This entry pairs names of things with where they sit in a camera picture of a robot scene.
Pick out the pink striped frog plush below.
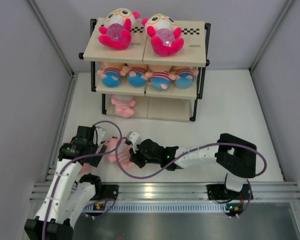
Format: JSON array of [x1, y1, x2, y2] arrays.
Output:
[[78, 163, 92, 175], [103, 136, 136, 170], [111, 94, 136, 118]]

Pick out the boy plush striped shirt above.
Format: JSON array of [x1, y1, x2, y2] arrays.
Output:
[[145, 64, 176, 91], [171, 66, 199, 89], [97, 61, 126, 88]]

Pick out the pink white glasses plush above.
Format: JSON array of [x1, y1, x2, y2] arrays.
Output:
[[141, 13, 184, 57], [98, 8, 140, 50]]

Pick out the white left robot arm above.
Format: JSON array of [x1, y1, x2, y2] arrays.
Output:
[[24, 126, 107, 240]]

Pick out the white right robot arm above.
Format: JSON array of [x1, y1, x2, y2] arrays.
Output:
[[127, 132, 257, 199]]

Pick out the beige three-tier shelf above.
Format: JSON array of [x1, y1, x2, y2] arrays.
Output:
[[79, 14, 211, 122]]

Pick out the boy plush blue pants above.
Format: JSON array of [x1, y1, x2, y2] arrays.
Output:
[[122, 63, 149, 87]]

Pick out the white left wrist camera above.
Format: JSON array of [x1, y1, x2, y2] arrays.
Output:
[[93, 126, 106, 145]]

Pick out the aluminium rail base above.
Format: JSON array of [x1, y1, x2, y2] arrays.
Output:
[[30, 181, 300, 219]]

